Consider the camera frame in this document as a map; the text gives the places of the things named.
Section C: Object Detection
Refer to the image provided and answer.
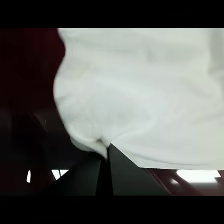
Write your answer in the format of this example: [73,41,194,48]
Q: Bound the white garment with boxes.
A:
[53,28,224,170]

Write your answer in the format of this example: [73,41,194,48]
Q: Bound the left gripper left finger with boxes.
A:
[49,156,103,197]

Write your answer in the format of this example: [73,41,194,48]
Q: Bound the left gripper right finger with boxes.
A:
[107,143,172,197]

